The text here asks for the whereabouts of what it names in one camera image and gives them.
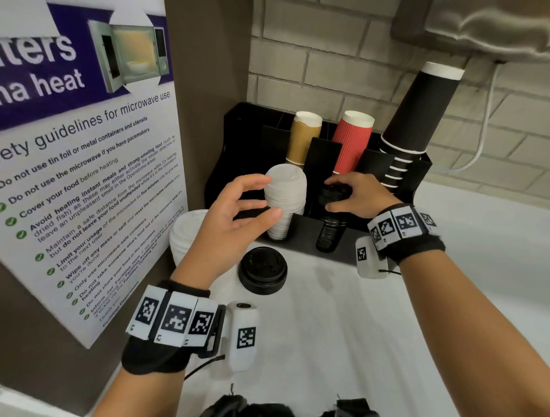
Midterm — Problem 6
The black chest harness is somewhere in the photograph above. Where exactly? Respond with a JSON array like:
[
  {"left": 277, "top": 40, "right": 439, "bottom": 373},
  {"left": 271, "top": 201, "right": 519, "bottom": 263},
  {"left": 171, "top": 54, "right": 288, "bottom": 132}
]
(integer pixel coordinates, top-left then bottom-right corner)
[{"left": 199, "top": 393, "right": 381, "bottom": 417}]

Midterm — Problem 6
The black wrist marker band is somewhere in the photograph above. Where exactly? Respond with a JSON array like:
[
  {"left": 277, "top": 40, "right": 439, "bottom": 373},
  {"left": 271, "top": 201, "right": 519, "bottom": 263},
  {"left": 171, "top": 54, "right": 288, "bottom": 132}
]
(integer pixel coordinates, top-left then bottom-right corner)
[
  {"left": 121, "top": 280, "right": 227, "bottom": 377},
  {"left": 367, "top": 203, "right": 446, "bottom": 266}
]

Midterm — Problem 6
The stack of red paper cups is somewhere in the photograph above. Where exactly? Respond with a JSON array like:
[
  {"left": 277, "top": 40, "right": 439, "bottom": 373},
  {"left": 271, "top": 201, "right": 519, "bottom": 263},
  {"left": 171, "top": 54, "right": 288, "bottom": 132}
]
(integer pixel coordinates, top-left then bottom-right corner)
[{"left": 331, "top": 110, "right": 375, "bottom": 175}]

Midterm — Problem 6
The stack of gold paper cups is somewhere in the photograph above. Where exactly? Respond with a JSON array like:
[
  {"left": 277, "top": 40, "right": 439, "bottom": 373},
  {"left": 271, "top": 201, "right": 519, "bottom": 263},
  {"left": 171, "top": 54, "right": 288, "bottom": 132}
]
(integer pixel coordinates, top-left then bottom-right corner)
[{"left": 285, "top": 111, "right": 323, "bottom": 167}]

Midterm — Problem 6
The black right wrist marker band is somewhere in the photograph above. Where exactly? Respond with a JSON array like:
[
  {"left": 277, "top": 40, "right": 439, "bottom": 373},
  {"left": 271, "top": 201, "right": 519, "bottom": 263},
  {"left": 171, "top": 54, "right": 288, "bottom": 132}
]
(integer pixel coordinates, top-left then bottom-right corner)
[{"left": 367, "top": 203, "right": 446, "bottom": 266}]

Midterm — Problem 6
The grey wall-mounted appliance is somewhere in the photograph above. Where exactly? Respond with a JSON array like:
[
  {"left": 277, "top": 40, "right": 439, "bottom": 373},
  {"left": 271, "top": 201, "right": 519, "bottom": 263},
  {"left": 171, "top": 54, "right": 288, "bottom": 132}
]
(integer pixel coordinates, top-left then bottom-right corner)
[{"left": 391, "top": 0, "right": 550, "bottom": 63}]

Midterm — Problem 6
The person's right hand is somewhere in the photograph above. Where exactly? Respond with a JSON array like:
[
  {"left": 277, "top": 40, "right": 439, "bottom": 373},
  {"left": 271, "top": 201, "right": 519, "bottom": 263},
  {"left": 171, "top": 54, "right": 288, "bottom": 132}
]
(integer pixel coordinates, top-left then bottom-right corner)
[{"left": 324, "top": 171, "right": 403, "bottom": 220}]

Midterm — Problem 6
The person's right forearm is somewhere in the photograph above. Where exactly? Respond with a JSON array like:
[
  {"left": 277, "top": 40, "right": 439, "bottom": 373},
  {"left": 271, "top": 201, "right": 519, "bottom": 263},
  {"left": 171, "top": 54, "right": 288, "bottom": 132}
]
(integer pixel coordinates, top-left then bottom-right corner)
[{"left": 399, "top": 251, "right": 550, "bottom": 417}]

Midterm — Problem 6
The white wall cable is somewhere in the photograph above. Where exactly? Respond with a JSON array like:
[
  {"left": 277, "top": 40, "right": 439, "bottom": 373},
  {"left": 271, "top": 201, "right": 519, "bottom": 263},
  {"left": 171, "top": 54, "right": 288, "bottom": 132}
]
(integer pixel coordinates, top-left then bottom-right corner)
[{"left": 442, "top": 64, "right": 504, "bottom": 174}]

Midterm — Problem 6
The black left wrist marker band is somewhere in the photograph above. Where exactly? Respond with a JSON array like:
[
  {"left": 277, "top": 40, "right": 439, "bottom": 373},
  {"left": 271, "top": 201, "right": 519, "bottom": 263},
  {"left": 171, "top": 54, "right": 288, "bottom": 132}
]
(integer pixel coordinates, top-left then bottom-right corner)
[{"left": 121, "top": 280, "right": 227, "bottom": 377}]

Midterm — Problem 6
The stack of black paper cups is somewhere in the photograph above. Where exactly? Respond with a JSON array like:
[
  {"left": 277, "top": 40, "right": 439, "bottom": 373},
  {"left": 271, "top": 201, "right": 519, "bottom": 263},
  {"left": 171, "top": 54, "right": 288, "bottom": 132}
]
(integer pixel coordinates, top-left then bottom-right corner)
[{"left": 380, "top": 61, "right": 466, "bottom": 190}]

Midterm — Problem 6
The microwave safety poster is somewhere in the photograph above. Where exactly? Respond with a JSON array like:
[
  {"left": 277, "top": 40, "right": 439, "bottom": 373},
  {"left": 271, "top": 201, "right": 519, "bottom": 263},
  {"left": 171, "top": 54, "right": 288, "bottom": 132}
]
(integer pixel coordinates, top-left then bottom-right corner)
[{"left": 0, "top": 0, "right": 188, "bottom": 349}]

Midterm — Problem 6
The black cup holder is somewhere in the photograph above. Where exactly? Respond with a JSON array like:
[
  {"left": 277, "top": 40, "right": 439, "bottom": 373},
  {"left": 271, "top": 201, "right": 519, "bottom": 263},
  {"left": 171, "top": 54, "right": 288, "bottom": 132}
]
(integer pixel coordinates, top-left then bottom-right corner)
[{"left": 204, "top": 101, "right": 433, "bottom": 267}]

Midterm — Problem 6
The person's left forearm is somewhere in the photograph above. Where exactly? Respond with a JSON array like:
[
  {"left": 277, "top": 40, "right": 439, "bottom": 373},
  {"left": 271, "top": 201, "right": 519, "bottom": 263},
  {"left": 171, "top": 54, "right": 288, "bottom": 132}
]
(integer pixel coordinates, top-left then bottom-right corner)
[{"left": 92, "top": 367, "right": 186, "bottom": 417}]

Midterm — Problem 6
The person's left hand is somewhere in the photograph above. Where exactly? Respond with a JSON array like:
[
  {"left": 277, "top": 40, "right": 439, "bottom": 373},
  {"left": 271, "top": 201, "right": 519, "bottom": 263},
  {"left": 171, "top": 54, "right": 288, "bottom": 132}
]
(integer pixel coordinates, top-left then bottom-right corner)
[{"left": 170, "top": 174, "right": 284, "bottom": 291}]

